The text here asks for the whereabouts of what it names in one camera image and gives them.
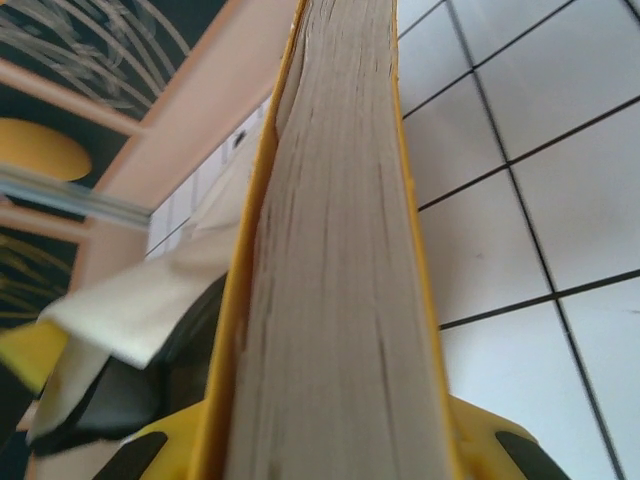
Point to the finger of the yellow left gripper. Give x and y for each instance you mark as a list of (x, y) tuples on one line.
[(35, 350)]

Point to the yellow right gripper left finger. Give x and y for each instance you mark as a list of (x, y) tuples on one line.
[(180, 450)]

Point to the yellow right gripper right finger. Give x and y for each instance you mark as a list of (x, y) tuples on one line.
[(480, 450)]

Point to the cream canvas backpack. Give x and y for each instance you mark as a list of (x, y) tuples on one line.
[(130, 320)]

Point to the yellow illustrated book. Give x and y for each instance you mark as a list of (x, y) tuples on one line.
[(340, 250)]

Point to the aluminium frame post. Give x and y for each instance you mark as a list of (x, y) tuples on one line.
[(75, 197)]

